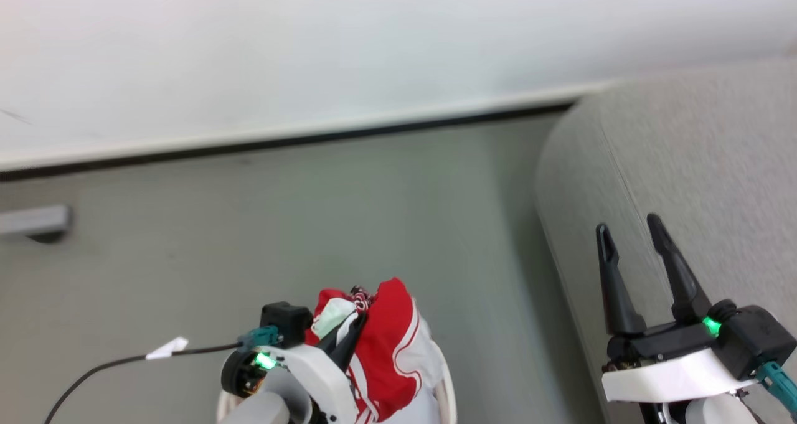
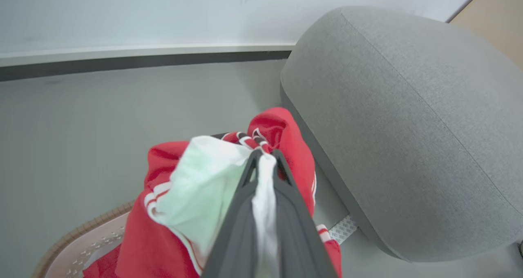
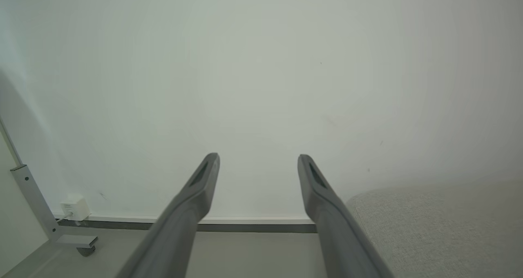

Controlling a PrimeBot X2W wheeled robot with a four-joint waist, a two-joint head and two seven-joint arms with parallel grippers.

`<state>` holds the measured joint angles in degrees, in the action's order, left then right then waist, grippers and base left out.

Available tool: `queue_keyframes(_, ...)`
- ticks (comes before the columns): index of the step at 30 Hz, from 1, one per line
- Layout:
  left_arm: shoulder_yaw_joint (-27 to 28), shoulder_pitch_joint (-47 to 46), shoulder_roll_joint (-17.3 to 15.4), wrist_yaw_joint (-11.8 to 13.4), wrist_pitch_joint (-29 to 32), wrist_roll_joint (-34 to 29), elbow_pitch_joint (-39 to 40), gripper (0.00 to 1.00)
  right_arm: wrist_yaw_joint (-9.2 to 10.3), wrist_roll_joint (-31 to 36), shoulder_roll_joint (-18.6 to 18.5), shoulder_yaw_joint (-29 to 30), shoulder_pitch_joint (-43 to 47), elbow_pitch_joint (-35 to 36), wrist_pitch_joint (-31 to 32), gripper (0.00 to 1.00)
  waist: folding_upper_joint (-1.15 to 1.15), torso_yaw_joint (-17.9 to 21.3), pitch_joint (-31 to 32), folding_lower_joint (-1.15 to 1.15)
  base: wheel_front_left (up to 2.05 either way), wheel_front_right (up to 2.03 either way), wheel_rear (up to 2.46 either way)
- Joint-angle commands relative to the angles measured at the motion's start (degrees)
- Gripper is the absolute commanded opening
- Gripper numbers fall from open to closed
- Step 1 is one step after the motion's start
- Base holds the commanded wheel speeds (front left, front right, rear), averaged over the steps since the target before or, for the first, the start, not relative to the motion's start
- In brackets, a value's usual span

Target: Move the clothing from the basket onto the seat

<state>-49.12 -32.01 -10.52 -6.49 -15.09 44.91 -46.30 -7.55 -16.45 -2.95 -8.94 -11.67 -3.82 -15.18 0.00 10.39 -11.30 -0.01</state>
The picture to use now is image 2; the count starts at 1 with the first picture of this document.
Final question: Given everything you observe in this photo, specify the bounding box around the grey fabric sofa seat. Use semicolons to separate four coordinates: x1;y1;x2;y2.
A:
280;5;523;263

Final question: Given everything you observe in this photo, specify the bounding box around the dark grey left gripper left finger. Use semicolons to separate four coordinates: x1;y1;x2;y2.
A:
202;149;263;278

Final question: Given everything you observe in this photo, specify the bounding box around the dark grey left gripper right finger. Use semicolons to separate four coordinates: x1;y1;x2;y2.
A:
271;149;339;278

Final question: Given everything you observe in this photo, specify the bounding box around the red and white striped jersey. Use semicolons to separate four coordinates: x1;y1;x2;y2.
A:
83;107;343;278

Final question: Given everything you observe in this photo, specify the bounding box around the white and black baseboard strip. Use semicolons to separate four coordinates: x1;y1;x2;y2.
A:
0;43;295;82

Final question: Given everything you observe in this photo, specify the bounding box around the white patterned tape strip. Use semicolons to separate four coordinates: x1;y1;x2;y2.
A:
328;215;359;245

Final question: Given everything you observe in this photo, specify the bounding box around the cream plastic basket brown rim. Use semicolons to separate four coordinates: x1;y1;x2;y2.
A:
33;200;135;278

